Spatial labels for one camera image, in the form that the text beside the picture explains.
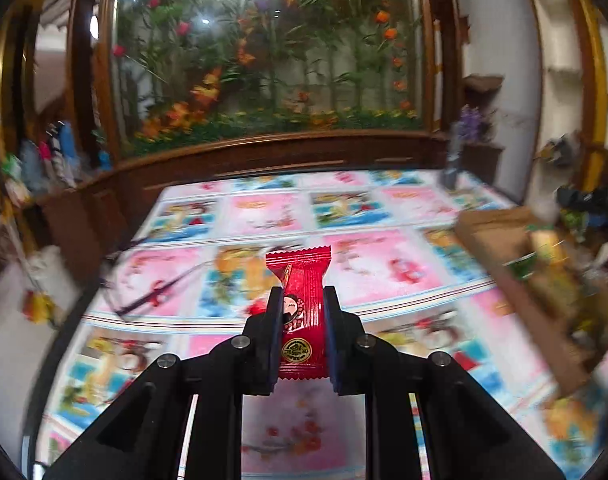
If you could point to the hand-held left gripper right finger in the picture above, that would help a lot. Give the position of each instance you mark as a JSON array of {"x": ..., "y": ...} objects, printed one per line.
[{"x": 334, "y": 355}]

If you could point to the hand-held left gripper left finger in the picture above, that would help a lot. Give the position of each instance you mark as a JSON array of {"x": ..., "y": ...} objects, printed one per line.
[{"x": 270, "y": 350}]

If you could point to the orange-edged cracker packet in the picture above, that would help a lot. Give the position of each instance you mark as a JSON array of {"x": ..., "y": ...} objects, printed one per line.
[{"x": 546, "y": 245}]

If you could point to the red candy packet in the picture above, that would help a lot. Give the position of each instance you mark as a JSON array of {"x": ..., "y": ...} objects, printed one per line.
[{"x": 304, "y": 285}]

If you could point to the cardboard box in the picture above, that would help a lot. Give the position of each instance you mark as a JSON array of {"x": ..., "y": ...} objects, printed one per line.
[{"x": 534, "y": 310}]

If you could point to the printed tablecloth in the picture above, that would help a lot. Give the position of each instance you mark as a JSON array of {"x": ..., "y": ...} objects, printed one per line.
[{"x": 384, "y": 270}]

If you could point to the grey flashlight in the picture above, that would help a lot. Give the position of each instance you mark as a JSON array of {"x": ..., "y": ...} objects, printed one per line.
[{"x": 452, "y": 160}]

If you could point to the brown shelf ornament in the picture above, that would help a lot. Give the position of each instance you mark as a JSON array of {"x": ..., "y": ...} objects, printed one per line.
[{"x": 484, "y": 82}]

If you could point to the yellow red bag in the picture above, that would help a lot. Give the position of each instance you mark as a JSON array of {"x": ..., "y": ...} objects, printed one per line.
[{"x": 39, "y": 307}]

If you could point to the group of bottles on sideboard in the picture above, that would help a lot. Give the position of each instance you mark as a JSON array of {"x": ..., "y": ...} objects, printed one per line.
[{"x": 59, "y": 155}]

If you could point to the glass flower display case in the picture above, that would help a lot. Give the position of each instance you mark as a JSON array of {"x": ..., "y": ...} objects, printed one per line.
[{"x": 284, "y": 60}]

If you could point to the gold framed glass cabinet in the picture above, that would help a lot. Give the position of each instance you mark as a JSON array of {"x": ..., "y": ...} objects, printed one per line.
[{"x": 4, "y": 110}]

